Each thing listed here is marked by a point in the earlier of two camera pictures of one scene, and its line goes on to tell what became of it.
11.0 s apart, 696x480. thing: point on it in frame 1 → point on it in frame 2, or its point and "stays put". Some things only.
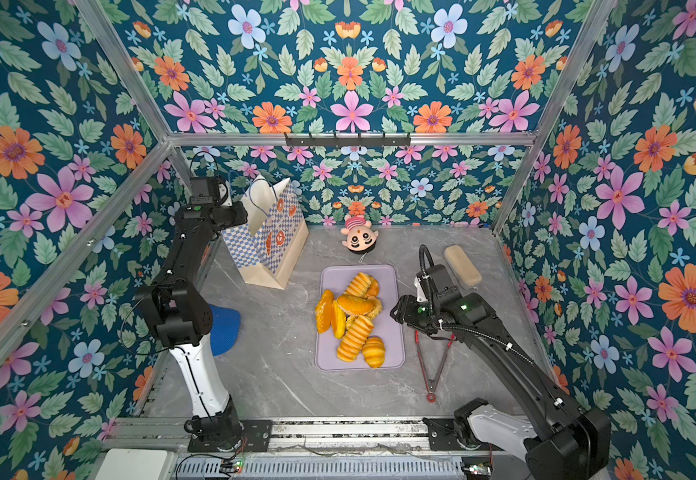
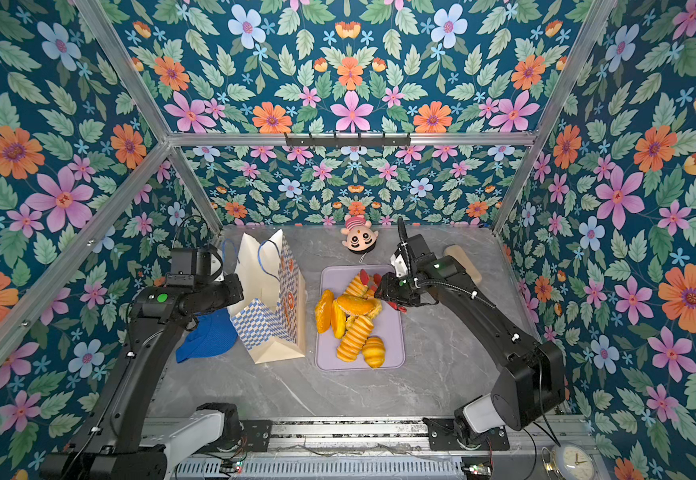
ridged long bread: [357, 331] stays put
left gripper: [236, 214] → [236, 292]
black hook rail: [348, 140] stays put
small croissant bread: [374, 351] stays put
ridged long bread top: [364, 285] stays put
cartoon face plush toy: [361, 238] stays put
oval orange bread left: [323, 311] stays put
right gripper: [404, 310] → [388, 290]
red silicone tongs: [431, 385] → [374, 281]
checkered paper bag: [266, 249] → [270, 317]
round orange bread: [360, 305] stays put
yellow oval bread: [338, 319] stays put
